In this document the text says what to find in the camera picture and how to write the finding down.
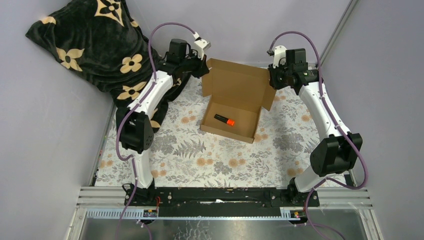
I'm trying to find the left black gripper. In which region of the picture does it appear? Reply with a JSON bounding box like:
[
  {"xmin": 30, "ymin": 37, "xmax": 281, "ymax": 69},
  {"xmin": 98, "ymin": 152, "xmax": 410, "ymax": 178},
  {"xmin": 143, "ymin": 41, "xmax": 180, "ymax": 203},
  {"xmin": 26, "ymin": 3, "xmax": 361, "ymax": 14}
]
[{"xmin": 177, "ymin": 49, "xmax": 208, "ymax": 79}]

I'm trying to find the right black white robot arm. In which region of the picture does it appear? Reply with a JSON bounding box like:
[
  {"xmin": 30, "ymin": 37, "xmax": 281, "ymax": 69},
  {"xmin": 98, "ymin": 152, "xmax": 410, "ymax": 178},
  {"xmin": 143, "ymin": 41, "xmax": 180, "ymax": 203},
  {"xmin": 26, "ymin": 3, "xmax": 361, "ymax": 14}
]
[{"xmin": 267, "ymin": 45, "xmax": 363, "ymax": 206}]

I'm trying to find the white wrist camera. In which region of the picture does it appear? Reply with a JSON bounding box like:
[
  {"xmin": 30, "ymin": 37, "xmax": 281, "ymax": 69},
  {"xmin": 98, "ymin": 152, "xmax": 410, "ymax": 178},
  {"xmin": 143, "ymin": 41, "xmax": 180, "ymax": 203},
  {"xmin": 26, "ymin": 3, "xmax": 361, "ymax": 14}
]
[
  {"xmin": 267, "ymin": 45, "xmax": 287, "ymax": 69},
  {"xmin": 191, "ymin": 31, "xmax": 211, "ymax": 60}
]

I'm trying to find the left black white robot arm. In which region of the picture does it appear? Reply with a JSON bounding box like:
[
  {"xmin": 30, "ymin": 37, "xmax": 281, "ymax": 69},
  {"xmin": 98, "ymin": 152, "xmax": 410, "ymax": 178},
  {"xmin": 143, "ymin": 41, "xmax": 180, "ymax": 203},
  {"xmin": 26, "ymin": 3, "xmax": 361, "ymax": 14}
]
[{"xmin": 115, "ymin": 37, "xmax": 211, "ymax": 206}]

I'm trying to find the floral patterned table mat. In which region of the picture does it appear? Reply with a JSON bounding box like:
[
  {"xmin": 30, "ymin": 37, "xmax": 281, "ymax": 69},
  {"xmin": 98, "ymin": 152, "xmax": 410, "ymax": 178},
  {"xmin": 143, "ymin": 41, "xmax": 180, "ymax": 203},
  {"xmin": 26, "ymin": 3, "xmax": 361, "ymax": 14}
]
[{"xmin": 94, "ymin": 66, "xmax": 348, "ymax": 188}]

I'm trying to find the aluminium frame rail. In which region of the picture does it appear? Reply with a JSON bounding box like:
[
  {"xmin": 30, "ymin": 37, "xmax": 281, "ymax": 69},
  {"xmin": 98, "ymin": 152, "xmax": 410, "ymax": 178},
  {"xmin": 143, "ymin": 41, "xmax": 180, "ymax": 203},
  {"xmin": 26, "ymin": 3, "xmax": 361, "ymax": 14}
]
[{"xmin": 66, "ymin": 185, "xmax": 383, "ymax": 240}]

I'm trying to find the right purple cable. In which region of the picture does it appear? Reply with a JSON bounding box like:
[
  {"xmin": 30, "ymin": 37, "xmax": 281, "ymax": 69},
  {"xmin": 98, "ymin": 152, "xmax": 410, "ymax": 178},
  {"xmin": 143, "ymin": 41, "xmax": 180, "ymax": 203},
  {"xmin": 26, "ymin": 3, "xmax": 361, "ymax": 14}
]
[{"xmin": 266, "ymin": 31, "xmax": 370, "ymax": 240}]

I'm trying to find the brown cardboard box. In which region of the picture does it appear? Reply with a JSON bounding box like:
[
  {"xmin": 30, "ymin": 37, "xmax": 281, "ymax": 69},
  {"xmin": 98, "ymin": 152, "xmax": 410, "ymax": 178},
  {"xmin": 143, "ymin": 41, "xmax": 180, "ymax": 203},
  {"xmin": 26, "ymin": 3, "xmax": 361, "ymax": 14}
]
[{"xmin": 200, "ymin": 58, "xmax": 276, "ymax": 144}]

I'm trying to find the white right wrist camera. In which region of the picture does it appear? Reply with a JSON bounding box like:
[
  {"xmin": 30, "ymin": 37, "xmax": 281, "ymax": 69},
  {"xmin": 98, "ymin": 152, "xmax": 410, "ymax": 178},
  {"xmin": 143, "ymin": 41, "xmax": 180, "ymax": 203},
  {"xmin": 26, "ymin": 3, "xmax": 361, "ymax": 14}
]
[{"xmin": 267, "ymin": 45, "xmax": 287, "ymax": 69}]

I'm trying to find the purple cable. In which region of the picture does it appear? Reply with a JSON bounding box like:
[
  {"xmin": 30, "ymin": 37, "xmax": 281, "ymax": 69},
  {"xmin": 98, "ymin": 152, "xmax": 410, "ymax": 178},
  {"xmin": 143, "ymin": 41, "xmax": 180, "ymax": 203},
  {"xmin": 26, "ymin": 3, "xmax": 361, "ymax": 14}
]
[
  {"xmin": 114, "ymin": 22, "xmax": 200, "ymax": 240},
  {"xmin": 266, "ymin": 31, "xmax": 370, "ymax": 240}
]

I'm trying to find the black floral plush blanket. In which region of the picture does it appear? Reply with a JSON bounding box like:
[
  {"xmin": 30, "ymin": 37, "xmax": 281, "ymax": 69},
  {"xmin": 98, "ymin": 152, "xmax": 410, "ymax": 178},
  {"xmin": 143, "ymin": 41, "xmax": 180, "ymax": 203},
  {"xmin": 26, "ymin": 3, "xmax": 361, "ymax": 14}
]
[{"xmin": 25, "ymin": 0, "xmax": 190, "ymax": 134}]

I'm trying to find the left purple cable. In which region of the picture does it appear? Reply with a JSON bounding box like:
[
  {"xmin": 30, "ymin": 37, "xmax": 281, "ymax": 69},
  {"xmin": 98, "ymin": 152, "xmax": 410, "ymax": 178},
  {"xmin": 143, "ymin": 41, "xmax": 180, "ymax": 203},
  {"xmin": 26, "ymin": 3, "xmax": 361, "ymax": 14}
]
[{"xmin": 114, "ymin": 22, "xmax": 200, "ymax": 240}]

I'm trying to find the black orange-tipped marker pen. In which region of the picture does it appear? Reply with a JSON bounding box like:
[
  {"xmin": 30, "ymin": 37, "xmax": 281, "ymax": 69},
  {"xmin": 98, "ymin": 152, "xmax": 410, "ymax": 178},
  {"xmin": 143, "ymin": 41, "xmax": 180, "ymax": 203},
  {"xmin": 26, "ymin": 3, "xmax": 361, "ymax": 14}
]
[{"xmin": 214, "ymin": 114, "xmax": 235, "ymax": 127}]

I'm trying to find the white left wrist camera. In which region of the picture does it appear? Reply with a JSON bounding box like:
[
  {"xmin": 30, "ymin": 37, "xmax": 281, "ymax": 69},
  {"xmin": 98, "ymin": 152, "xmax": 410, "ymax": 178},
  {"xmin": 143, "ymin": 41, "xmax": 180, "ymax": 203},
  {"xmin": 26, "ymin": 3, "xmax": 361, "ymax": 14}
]
[{"xmin": 191, "ymin": 31, "xmax": 211, "ymax": 60}]

